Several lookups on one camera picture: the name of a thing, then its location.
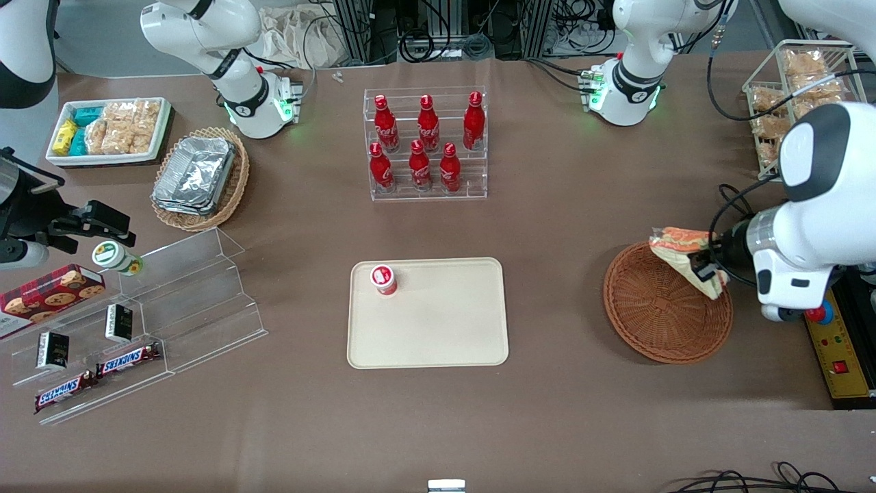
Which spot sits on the clear bag of crackers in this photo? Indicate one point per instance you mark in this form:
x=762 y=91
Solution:
x=146 y=124
x=98 y=137
x=120 y=127

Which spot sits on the red cola bottle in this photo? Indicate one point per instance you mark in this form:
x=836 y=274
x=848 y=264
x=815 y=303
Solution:
x=473 y=123
x=420 y=170
x=385 y=127
x=381 y=171
x=428 y=127
x=449 y=171

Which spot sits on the red cup white lid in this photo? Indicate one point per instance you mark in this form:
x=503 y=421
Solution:
x=384 y=279

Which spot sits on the aluminium foil container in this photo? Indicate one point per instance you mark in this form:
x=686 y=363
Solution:
x=179 y=208
x=195 y=170

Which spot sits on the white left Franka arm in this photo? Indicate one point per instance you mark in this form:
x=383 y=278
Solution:
x=821 y=205

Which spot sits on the triangle sandwich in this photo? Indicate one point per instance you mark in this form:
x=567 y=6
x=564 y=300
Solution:
x=677 y=245

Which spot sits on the round brown wicker basket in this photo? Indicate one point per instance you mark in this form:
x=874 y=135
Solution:
x=657 y=308

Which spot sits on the aluminium frame post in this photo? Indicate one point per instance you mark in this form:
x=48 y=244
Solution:
x=352 y=31

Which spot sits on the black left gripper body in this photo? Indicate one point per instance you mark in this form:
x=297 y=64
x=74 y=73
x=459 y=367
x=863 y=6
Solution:
x=732 y=250

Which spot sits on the clear acrylic step shelf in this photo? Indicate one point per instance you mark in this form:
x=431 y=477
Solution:
x=198 y=301

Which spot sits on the red emergency stop button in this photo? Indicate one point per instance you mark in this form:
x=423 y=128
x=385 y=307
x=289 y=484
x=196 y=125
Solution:
x=816 y=315

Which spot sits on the red cookie box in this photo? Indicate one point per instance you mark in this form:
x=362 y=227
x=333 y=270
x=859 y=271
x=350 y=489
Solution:
x=48 y=298

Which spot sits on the red rocker power switch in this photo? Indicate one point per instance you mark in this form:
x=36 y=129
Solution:
x=841 y=368

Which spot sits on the black control box yellow panel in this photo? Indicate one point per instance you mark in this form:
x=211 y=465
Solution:
x=845 y=342

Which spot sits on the clear acrylic bottle rack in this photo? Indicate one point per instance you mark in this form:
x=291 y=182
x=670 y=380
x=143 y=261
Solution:
x=472 y=174

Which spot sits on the small black box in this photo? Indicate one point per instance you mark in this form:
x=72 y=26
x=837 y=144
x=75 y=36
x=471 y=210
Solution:
x=52 y=350
x=119 y=323

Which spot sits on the beige cloth bag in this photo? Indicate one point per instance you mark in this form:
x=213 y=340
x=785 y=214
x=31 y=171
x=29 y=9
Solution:
x=294 y=38

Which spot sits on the yellow snack packet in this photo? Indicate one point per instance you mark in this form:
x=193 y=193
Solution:
x=65 y=137

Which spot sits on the oval brown wicker basket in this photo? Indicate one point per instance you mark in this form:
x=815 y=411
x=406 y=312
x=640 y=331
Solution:
x=233 y=178

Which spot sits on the Snickers chocolate bar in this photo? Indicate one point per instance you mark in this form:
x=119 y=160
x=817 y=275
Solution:
x=129 y=359
x=65 y=392

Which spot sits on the bag of fried snacks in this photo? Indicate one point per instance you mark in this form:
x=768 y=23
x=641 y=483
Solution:
x=806 y=63
x=772 y=127
x=818 y=87
x=768 y=99

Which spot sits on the white green drink bottle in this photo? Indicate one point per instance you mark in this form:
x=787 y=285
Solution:
x=113 y=257

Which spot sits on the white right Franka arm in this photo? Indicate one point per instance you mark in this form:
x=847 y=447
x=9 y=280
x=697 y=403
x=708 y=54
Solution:
x=226 y=61

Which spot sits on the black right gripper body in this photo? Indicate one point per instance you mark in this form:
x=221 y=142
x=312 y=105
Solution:
x=26 y=213

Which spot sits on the white rectangular snack bin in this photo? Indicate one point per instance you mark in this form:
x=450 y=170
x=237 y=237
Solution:
x=61 y=159

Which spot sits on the beige plastic serving tray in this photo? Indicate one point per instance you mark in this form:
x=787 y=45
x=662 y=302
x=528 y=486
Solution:
x=438 y=322

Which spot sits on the teal snack packet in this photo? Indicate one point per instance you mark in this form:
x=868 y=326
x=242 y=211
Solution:
x=79 y=142
x=87 y=116

